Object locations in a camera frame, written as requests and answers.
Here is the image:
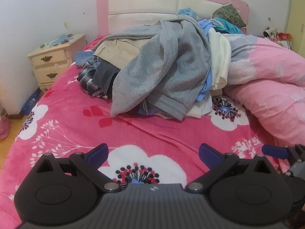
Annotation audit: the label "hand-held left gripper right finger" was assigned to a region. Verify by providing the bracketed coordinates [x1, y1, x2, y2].
[185, 143, 278, 194]

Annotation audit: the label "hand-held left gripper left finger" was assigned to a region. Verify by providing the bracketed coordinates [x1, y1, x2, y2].
[31, 143, 122, 194]

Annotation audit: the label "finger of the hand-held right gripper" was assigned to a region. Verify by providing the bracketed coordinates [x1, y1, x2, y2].
[261, 144, 305, 164]

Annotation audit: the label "grey sweatshirt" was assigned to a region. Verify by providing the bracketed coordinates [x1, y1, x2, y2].
[94, 19, 212, 121]

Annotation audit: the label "pink floral bed blanket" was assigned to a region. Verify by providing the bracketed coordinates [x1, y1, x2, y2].
[0, 35, 286, 229]

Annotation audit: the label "light pink quilt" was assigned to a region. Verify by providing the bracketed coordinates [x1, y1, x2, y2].
[222, 32, 305, 172]

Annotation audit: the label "light blue shirt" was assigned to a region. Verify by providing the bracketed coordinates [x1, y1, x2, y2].
[194, 19, 216, 103]

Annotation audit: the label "dark grey garment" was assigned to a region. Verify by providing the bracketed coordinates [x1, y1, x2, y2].
[92, 62, 121, 98]

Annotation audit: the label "pink bag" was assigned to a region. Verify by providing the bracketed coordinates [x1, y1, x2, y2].
[0, 114, 11, 141]

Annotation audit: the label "blue denim garment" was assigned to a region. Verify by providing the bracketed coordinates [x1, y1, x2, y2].
[75, 51, 96, 67]

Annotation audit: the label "cream sweater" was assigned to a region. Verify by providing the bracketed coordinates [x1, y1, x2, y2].
[207, 27, 231, 91]

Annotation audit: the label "cream nightstand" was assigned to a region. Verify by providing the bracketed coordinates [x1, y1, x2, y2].
[27, 33, 87, 92]

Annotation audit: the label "khaki pants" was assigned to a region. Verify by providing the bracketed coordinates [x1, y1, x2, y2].
[93, 37, 143, 69]

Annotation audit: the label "pile of bags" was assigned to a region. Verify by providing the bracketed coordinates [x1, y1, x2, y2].
[263, 27, 292, 49]

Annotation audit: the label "blue paper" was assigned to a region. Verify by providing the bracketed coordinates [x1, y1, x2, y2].
[49, 34, 74, 47]

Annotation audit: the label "yellow wardrobe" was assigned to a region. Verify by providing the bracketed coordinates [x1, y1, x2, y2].
[285, 0, 305, 58]

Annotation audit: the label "teal cloth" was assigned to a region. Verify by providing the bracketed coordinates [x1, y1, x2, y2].
[214, 18, 243, 35]

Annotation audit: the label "olive patterned pillow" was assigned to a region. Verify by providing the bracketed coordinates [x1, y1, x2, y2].
[212, 3, 247, 28]

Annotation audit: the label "pale blue cloth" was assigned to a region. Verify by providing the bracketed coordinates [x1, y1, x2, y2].
[176, 8, 201, 19]

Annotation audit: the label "pink and cream headboard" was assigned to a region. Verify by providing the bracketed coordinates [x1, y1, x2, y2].
[96, 0, 250, 37]

